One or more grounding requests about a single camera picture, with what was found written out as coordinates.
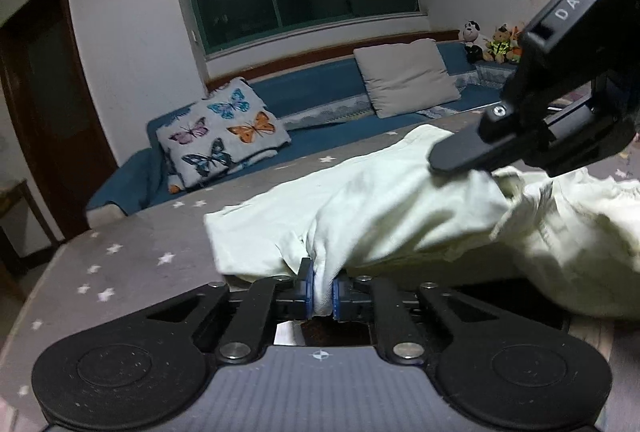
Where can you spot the grey star print tablecloth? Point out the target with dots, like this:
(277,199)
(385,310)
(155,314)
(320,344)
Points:
(150,252)

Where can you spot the panda plush toy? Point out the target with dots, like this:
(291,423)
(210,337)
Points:
(474,41)

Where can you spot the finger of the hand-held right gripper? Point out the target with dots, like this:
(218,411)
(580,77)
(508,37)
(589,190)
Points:
(475,147)
(585,142)

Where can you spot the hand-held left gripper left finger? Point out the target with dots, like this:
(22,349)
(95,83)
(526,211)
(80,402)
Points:
(306,288)

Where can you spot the dark wooden door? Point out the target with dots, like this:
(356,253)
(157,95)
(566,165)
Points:
(55,112)

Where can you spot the brown plush toy green vest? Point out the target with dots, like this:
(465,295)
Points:
(501,44)

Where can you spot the orange plush toy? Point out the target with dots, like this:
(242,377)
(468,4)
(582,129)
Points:
(517,33)

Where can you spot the butterfly print pillow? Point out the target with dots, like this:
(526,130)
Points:
(220,132)

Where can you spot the small wooden side table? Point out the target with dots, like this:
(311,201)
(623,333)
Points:
(20,202)

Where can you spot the blue sofa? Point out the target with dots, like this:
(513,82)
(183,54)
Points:
(310,97)

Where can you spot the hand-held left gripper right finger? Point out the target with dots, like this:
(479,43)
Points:
(339,299)

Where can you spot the grey pillow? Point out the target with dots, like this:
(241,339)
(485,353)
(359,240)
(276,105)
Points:
(407,77)

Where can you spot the pale green pants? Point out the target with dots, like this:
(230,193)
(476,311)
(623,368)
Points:
(375,212)

